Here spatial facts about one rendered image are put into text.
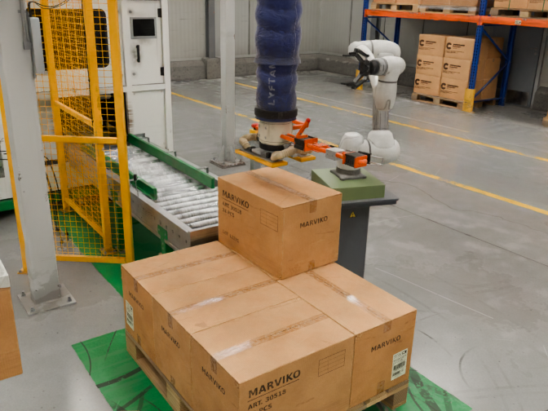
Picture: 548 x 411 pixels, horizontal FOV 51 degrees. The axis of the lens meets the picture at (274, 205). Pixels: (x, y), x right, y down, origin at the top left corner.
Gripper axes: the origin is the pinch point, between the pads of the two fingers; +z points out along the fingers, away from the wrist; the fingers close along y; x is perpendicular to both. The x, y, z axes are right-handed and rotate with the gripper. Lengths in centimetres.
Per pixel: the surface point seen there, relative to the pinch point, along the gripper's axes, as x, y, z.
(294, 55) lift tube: 16.0, -6.4, 19.5
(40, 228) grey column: 136, 105, 119
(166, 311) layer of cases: 2, 104, 102
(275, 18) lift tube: 18.0, -23.6, 30.6
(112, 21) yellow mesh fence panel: 140, -16, 61
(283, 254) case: -5, 89, 39
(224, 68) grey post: 342, 47, -146
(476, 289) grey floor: -12, 158, -130
